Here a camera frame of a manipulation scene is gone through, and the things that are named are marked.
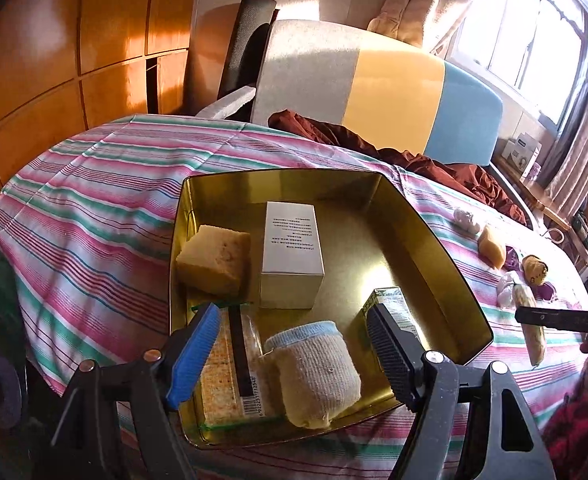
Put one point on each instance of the white sock ball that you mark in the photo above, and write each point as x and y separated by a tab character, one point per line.
506	290

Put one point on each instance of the grey yellow blue headboard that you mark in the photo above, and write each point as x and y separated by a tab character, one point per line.
374	90

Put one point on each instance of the beige patterned curtain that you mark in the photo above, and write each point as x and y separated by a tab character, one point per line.
424	5

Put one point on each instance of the cracker packet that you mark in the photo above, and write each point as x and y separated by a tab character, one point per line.
223	380

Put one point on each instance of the window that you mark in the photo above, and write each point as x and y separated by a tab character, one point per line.
524	35

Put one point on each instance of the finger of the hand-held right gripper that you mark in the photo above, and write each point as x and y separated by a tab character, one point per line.
549	319

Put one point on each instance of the purple packet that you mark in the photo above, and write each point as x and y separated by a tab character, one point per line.
533	171

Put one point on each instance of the striped bedsheet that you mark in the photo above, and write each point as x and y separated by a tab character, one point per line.
98	200

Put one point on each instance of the pale striped curtain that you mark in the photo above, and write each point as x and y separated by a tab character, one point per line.
579	160

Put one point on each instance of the yellow sock ball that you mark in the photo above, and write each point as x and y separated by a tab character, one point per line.
534	270

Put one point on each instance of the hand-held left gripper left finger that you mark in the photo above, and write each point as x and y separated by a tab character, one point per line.
193	355

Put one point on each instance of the white paper box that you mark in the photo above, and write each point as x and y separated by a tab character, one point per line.
291	250

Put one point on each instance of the gold metal tin box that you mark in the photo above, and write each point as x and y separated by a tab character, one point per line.
354	240

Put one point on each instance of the green white carton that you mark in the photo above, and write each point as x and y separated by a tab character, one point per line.
394	305

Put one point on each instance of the black rolled mat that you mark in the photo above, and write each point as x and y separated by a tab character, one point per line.
244	45

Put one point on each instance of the white cardboard box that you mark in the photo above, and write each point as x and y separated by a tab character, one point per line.
521	152

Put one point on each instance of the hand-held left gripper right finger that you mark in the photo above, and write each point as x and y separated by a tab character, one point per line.
389	355

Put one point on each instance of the brown blanket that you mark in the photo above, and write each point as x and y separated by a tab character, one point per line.
424	170

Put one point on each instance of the purple plastic wrapper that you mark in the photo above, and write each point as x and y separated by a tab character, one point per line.
513	257

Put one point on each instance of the person's clothing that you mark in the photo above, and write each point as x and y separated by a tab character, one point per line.
579	410

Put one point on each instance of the wooden bedside table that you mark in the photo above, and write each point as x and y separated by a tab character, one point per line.
539	192

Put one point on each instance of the cream sock with blue cuff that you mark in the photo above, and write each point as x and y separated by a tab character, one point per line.
314	375

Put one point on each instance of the wooden wardrobe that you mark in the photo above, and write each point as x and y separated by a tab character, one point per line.
48	60

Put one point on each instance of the white plastic bag ball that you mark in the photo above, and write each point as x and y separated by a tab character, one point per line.
466	220

